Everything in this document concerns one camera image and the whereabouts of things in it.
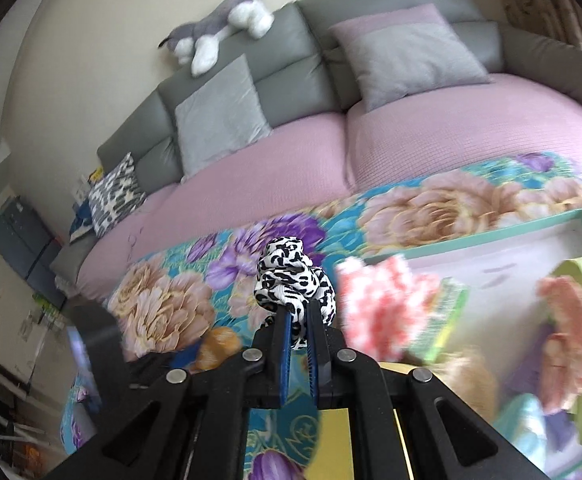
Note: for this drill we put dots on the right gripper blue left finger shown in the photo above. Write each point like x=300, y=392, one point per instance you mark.
x=206, y=442

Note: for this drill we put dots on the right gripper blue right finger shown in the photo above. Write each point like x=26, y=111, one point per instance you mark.
x=408, y=425

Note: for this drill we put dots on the cream lace cloth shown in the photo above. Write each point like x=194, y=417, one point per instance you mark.
x=466, y=373

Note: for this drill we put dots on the blue face mask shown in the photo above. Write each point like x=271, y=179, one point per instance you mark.
x=522, y=423

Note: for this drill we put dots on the pink white fluffy cloth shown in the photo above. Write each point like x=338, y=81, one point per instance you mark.
x=383, y=307

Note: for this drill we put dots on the pink satin scrunchie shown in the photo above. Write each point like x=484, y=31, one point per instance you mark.
x=559, y=386

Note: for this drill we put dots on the leopard print scrunchie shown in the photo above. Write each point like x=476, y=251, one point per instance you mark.
x=287, y=279

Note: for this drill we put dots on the purple wet wipes pack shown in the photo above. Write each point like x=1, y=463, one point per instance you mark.
x=526, y=378

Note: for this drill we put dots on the yellow sponge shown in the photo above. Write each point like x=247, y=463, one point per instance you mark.
x=336, y=447

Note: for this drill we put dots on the teal shallow box tray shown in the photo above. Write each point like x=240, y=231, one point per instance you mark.
x=502, y=316

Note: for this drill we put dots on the orange round tin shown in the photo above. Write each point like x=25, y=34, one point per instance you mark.
x=216, y=347

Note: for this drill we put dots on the floral blanket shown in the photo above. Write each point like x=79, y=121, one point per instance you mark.
x=169, y=301

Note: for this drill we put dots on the blue cushion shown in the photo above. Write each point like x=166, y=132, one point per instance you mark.
x=82, y=224

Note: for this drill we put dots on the dark blue cabinet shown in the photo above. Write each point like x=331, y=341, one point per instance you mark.
x=28, y=247

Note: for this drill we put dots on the leopard print cushion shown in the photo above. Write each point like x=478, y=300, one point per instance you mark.
x=115, y=197

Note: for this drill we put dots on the grey cushion left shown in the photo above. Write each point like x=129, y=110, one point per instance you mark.
x=220, y=118

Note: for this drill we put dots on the pink sofa seat cover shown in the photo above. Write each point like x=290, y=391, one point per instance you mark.
x=319, y=158

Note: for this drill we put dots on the husky plush toy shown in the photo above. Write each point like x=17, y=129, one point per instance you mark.
x=197, y=43

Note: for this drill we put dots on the grey sofa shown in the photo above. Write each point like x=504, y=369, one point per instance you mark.
x=300, y=70

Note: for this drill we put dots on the grey and pink cushion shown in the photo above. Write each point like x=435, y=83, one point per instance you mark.
x=406, y=52

